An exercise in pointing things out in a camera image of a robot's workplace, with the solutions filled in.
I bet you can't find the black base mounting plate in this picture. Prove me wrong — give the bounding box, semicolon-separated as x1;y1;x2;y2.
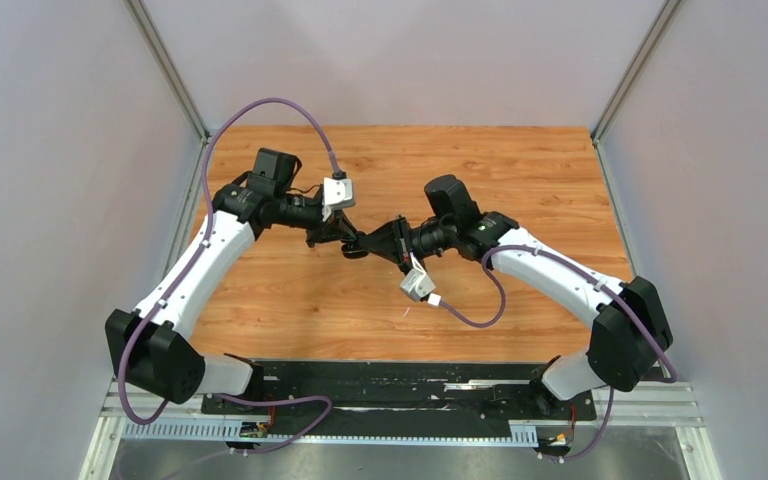
137;358;667;439

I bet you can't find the aluminium frame rail right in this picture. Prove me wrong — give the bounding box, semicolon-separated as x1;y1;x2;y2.
590;0;684;146

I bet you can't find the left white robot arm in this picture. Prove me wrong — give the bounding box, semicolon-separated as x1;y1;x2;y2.
105;148;356;413

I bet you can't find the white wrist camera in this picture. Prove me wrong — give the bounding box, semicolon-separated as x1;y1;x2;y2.
321;178;356;221
400;268;441;307

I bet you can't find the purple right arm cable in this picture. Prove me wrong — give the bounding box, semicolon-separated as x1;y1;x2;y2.
438;243;679;464

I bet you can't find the aluminium frame rail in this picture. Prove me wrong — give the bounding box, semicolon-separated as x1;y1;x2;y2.
123;0;210;143
590;0;684;146

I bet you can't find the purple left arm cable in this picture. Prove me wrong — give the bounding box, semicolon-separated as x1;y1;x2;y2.
116;97;346;458

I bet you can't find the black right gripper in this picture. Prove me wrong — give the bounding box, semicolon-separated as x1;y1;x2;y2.
361;215;456;276

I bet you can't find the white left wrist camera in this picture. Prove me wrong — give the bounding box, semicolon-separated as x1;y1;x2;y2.
321;178;356;221

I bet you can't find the slotted cable duct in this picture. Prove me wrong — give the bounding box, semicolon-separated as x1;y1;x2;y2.
120;418;540;446

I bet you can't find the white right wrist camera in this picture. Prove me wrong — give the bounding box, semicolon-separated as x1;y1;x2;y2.
400;268;441;307

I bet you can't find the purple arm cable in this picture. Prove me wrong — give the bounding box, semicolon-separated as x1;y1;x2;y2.
438;243;679;464
116;97;346;458

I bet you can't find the aluminium frame rail left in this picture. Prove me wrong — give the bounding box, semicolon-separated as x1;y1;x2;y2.
123;0;210;143

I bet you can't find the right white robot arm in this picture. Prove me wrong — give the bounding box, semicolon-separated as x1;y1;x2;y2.
353;174;677;418

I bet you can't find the black earbud charging case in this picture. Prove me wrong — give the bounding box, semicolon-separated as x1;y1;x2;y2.
341;243;369;260

